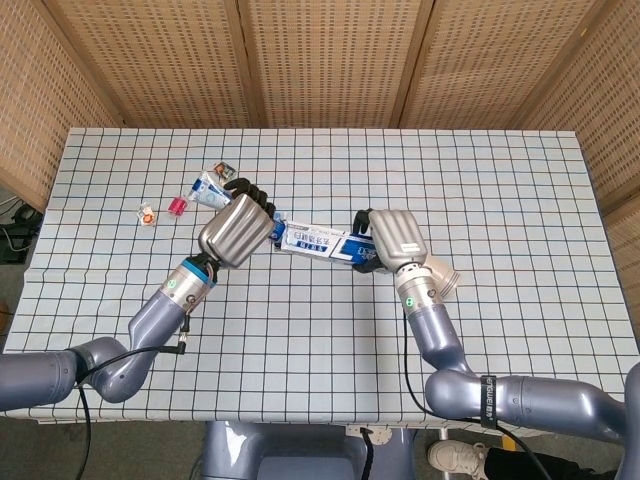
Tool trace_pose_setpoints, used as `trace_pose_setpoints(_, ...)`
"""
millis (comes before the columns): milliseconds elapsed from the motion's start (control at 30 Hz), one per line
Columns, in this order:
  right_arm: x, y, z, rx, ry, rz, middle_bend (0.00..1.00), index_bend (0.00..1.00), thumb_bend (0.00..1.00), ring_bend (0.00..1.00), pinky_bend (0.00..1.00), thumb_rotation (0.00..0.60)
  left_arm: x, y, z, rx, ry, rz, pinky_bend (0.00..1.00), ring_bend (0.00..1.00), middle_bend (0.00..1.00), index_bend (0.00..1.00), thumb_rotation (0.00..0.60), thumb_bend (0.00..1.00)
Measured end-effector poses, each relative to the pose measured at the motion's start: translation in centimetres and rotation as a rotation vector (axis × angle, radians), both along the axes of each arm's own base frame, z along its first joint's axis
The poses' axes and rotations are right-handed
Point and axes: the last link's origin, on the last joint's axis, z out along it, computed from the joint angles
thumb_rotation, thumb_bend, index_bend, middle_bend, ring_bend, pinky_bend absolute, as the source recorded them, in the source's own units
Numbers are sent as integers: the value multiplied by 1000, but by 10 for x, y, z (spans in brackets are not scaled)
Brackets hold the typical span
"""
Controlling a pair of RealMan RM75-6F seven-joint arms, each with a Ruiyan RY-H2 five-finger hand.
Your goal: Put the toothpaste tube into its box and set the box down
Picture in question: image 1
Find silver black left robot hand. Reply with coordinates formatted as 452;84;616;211
198;177;281;269

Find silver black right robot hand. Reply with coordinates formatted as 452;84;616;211
351;208;429;275

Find small blue white tube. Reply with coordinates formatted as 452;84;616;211
188;170;234;209

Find blue white toothpaste box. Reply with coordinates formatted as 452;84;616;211
272;219;387;276

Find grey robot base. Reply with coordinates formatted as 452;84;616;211
202;421;416;480

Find beige blue tumbler bottle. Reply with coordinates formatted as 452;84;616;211
424;254;461;296

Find white black checkered tablecloth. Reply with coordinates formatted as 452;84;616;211
0;127;640;431

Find woven wooden folding screen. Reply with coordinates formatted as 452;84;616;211
0;0;640;216

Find white power strip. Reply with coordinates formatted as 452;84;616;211
344;424;394;446

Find white sneaker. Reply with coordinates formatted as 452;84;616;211
428;439;489;480

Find black trouser leg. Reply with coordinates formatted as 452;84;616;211
482;447;569;480

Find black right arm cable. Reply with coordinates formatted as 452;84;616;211
401;298;534;480

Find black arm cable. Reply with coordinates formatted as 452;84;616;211
74;312;192;480
401;298;534;480

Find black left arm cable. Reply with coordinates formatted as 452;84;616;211
74;312;192;480

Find black velcro arm strap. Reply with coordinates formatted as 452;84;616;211
479;374;498;427

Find black cables on floor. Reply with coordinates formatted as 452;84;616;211
0;197;45;266

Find black power strip cable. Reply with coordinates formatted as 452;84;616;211
360;427;377;480

